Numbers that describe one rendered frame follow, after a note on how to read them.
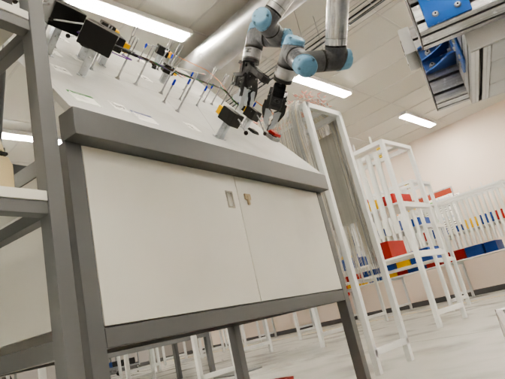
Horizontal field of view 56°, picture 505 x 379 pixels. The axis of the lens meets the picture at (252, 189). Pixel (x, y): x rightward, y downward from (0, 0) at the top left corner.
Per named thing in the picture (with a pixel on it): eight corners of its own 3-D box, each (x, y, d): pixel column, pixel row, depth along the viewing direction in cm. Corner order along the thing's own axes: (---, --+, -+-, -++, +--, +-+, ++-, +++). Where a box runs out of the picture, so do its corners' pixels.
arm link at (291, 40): (291, 39, 163) (282, 31, 170) (281, 69, 169) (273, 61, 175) (310, 43, 166) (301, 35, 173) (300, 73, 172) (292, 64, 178)
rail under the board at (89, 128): (329, 189, 195) (325, 174, 197) (75, 132, 100) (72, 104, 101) (318, 194, 198) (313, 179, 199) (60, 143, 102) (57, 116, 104)
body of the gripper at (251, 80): (241, 91, 201) (247, 63, 201) (257, 92, 195) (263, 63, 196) (230, 86, 195) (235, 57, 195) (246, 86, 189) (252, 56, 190)
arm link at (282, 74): (296, 72, 171) (274, 66, 170) (292, 84, 173) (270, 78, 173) (297, 66, 177) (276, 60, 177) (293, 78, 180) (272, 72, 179)
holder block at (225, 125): (232, 150, 146) (248, 123, 144) (208, 131, 153) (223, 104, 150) (241, 153, 150) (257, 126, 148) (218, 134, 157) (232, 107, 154)
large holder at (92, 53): (37, 49, 129) (58, -1, 125) (98, 80, 135) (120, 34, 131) (31, 52, 123) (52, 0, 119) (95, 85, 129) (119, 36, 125)
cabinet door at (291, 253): (343, 288, 182) (318, 192, 193) (264, 301, 138) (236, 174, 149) (337, 289, 184) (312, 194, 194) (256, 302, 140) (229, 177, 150)
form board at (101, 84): (65, 112, 102) (69, 104, 102) (-69, -33, 157) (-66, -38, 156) (320, 178, 198) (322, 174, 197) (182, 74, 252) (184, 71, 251)
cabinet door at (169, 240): (261, 301, 138) (234, 175, 149) (105, 325, 94) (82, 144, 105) (256, 302, 139) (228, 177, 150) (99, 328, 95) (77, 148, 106)
